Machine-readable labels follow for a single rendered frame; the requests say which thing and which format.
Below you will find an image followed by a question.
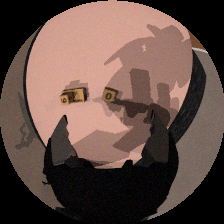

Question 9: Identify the tan cube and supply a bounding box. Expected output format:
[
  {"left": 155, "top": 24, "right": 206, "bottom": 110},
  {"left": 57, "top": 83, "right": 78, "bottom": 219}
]
[
  {"left": 102, "top": 87, "right": 116, "bottom": 103},
  {"left": 59, "top": 92, "right": 73, "bottom": 105}
]

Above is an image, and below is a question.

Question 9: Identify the tan open tray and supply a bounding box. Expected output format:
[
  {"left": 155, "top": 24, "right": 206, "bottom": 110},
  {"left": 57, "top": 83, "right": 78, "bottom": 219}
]
[{"left": 61, "top": 87, "right": 86, "bottom": 104}]

